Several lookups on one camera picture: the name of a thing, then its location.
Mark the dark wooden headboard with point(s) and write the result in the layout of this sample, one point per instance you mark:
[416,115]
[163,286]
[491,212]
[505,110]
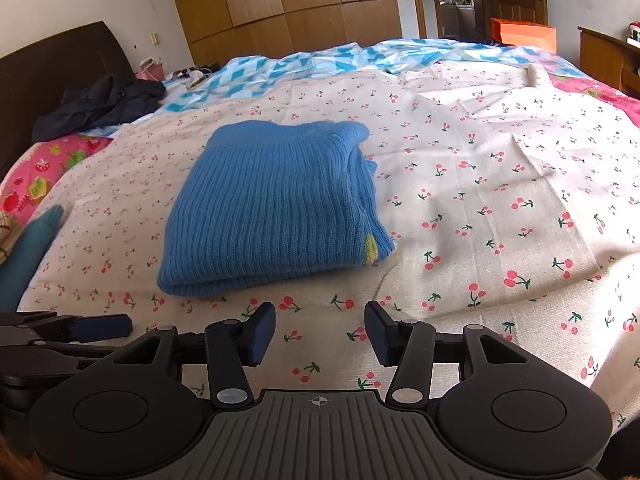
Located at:
[50,60]

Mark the blue knit sweater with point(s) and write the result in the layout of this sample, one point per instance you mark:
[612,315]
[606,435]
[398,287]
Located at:
[270,200]

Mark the teal cloth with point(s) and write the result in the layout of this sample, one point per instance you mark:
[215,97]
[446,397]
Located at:
[25,260]

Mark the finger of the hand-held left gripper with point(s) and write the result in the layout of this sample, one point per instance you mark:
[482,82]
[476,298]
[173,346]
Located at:
[100,327]

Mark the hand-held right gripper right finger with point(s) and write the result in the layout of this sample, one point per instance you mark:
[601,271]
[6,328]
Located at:
[377,332]

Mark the wooden desk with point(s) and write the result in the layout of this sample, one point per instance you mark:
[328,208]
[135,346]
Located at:
[605,55]

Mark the orange box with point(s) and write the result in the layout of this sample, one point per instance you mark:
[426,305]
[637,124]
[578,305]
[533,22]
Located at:
[522,35]

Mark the black and white cloth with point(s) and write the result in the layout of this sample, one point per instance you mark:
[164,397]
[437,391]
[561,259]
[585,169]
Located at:
[195,76]

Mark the blue white geometric quilt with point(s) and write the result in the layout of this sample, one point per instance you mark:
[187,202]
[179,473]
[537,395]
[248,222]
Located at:
[260,72]

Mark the dark navy clothing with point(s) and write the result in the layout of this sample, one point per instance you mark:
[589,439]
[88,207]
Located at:
[110,100]

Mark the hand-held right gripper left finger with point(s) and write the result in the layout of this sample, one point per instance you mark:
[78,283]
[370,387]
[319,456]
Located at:
[260,332]

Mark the red green white ornament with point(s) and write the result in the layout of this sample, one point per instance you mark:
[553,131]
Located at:
[634,31]

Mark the pink strawberry print bedding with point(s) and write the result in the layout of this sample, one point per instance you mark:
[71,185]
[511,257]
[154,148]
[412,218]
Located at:
[45,170]

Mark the pink basket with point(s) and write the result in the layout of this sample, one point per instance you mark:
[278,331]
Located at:
[150,72]

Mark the wooden wardrobe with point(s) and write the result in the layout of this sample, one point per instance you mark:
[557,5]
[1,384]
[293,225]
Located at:
[300,0]

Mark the cherry print bed sheet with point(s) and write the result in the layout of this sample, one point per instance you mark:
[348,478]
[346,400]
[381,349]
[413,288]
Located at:
[475,185]

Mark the beige striped knitted cloth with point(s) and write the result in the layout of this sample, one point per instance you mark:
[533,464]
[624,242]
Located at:
[10,237]

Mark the wooden door frame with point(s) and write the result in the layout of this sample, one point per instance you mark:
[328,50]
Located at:
[417,0]

